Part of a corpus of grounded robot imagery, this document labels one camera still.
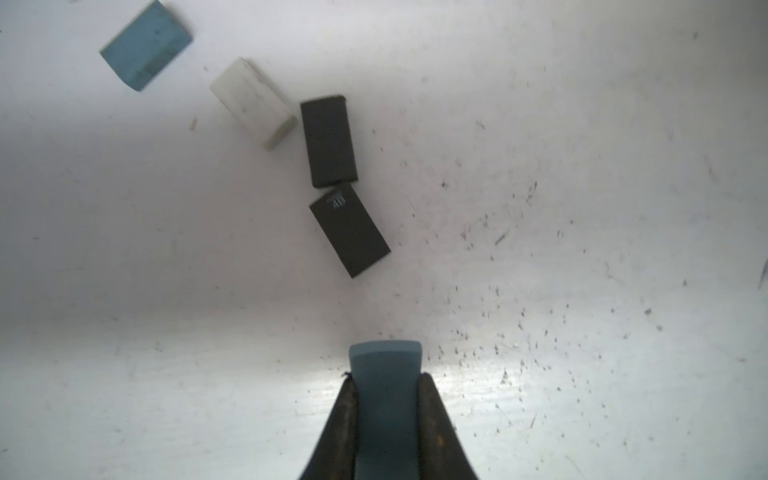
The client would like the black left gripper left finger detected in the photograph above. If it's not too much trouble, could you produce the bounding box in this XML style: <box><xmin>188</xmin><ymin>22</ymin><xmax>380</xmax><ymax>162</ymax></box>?
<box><xmin>300</xmin><ymin>376</ymin><xmax>359</xmax><ymax>480</ymax></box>

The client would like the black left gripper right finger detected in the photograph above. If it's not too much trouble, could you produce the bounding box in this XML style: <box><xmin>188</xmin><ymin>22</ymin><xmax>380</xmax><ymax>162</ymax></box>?
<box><xmin>417</xmin><ymin>372</ymin><xmax>478</xmax><ymax>480</ymax></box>

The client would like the blue eraser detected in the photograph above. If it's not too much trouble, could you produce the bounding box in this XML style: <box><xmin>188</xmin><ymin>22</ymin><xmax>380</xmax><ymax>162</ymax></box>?
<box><xmin>100</xmin><ymin>1</ymin><xmax>193</xmax><ymax>92</ymax></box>
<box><xmin>349</xmin><ymin>340</ymin><xmax>422</xmax><ymax>479</ymax></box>

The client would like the dark grey eraser lower centre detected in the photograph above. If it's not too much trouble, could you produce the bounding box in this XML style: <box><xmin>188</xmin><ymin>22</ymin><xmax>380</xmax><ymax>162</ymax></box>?
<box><xmin>310</xmin><ymin>183</ymin><xmax>391</xmax><ymax>278</ymax></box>

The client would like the dark grey eraser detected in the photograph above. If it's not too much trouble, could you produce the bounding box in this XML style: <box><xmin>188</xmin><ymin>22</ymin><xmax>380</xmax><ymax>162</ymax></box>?
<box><xmin>300</xmin><ymin>95</ymin><xmax>358</xmax><ymax>189</ymax></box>
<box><xmin>310</xmin><ymin>183</ymin><xmax>391</xmax><ymax>278</ymax></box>

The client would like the dark grey eraser upper centre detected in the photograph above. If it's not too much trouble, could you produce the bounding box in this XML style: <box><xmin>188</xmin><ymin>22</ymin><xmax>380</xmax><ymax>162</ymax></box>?
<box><xmin>300</xmin><ymin>95</ymin><xmax>358</xmax><ymax>189</ymax></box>

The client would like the white eraser left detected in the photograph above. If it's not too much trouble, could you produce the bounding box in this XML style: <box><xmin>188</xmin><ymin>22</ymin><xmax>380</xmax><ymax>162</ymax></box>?
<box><xmin>210</xmin><ymin>57</ymin><xmax>297</xmax><ymax>151</ymax></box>

